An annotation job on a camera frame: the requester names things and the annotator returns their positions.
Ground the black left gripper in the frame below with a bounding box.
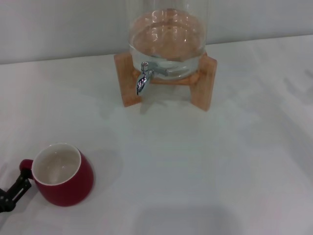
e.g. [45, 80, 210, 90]
[0, 167, 33, 213]

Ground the red ceramic cup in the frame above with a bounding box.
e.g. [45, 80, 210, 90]
[19, 141, 95, 208]

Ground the wooden dispenser stand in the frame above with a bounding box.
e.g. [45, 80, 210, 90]
[113, 50, 218, 113]

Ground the chrome faucet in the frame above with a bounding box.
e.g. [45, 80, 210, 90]
[135, 61, 169, 96]

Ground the glass water dispenser jar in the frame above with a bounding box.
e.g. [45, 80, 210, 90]
[128, 0, 209, 80]

